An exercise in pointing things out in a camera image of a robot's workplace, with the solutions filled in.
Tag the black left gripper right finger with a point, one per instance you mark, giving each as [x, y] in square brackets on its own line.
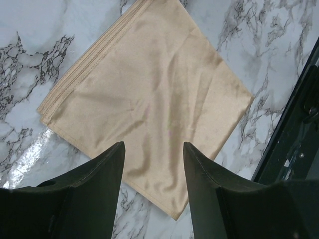
[224, 205]

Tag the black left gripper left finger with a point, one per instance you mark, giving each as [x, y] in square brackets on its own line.
[80, 204]

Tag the peach cloth napkin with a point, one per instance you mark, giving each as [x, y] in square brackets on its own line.
[154, 81]

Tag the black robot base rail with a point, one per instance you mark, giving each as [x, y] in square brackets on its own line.
[293, 150]

